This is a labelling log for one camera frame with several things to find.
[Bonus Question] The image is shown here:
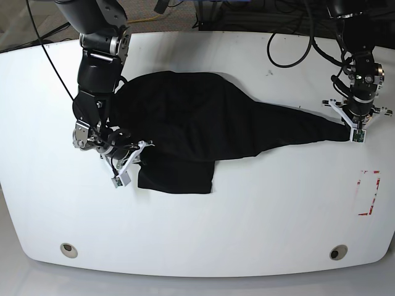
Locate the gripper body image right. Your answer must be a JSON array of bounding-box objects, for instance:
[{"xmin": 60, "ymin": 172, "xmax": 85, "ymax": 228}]
[{"xmin": 342, "ymin": 92, "xmax": 376, "ymax": 125}]

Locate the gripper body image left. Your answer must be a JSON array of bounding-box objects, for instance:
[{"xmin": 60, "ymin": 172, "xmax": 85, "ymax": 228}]
[{"xmin": 98, "ymin": 132, "xmax": 139, "ymax": 168}]

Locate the black T-shirt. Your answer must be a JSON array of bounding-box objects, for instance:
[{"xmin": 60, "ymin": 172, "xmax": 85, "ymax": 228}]
[{"xmin": 109, "ymin": 71, "xmax": 350, "ymax": 194}]

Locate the black robot arm image left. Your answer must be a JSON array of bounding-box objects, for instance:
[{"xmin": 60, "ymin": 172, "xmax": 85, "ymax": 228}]
[{"xmin": 56, "ymin": 0, "xmax": 135, "ymax": 161}]

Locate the red tape rectangle marking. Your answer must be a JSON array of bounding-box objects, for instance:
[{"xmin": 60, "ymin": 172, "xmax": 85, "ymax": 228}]
[{"xmin": 354, "ymin": 170, "xmax": 381, "ymax": 216}]

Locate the left table grommet hole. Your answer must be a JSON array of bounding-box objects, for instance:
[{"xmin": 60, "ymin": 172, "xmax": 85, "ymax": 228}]
[{"xmin": 60, "ymin": 243, "xmax": 78, "ymax": 259}]

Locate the table grommet hole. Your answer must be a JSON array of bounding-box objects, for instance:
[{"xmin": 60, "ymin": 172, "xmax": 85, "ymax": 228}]
[
  {"xmin": 60, "ymin": 243, "xmax": 78, "ymax": 259},
  {"xmin": 330, "ymin": 245, "xmax": 348, "ymax": 261}
]

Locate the black box under table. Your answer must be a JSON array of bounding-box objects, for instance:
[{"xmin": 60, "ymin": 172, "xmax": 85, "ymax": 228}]
[{"xmin": 194, "ymin": 0, "xmax": 308, "ymax": 33}]

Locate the right table grommet hole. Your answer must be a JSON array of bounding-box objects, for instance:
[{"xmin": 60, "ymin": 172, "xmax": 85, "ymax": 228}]
[{"xmin": 330, "ymin": 245, "xmax": 348, "ymax": 261}]

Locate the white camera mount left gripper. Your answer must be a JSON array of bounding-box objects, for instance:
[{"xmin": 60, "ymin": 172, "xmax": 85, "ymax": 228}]
[{"xmin": 322, "ymin": 99, "xmax": 393, "ymax": 143}]

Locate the white camera mount gripper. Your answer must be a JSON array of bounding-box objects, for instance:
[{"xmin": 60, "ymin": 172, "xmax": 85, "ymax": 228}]
[
  {"xmin": 100, "ymin": 141, "xmax": 154, "ymax": 188},
  {"xmin": 322, "ymin": 99, "xmax": 393, "ymax": 143}
]

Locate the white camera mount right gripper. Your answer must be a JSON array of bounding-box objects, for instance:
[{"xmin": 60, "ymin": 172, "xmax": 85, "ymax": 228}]
[{"xmin": 100, "ymin": 141, "xmax": 154, "ymax": 188}]

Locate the black looping cable image right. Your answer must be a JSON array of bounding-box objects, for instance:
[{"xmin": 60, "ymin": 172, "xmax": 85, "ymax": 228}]
[{"xmin": 267, "ymin": 1, "xmax": 349, "ymax": 68}]

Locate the yellow cable on floor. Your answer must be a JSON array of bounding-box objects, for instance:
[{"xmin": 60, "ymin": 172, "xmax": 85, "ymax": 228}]
[{"xmin": 128, "ymin": 17, "xmax": 160, "ymax": 25}]

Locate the black cable image left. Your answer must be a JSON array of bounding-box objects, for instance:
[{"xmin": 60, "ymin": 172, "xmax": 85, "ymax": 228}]
[{"xmin": 24, "ymin": 0, "xmax": 74, "ymax": 101}]

